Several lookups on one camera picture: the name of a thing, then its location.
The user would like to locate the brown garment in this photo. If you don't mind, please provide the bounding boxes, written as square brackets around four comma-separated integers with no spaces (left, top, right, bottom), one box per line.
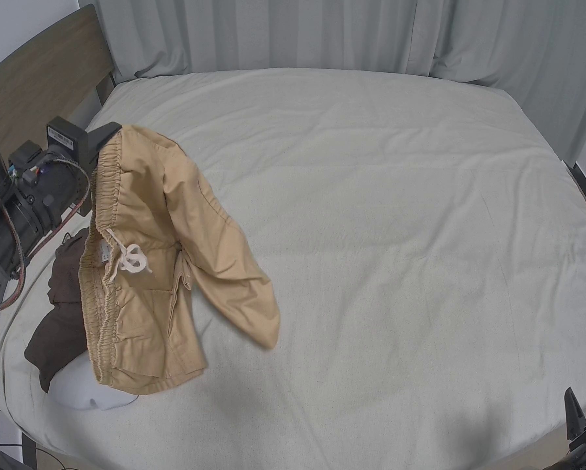
[24,228,90,394]

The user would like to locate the bed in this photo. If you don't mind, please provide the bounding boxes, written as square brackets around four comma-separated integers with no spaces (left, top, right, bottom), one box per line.
[0,3,586,470]

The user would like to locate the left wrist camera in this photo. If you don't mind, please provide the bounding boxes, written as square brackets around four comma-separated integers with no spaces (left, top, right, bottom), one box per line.
[46,117,123,170]

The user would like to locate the white garment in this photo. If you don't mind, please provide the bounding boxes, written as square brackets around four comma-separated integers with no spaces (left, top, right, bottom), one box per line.
[48,351,139,412]

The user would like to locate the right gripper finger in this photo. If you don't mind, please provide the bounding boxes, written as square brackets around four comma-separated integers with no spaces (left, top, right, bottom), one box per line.
[564,388,586,442]

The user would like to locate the tan shorts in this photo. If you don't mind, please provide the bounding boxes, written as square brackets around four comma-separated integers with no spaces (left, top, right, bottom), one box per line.
[79,124,280,395]

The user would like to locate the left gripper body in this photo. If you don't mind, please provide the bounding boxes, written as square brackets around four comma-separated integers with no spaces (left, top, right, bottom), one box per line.
[0,157,93,263]

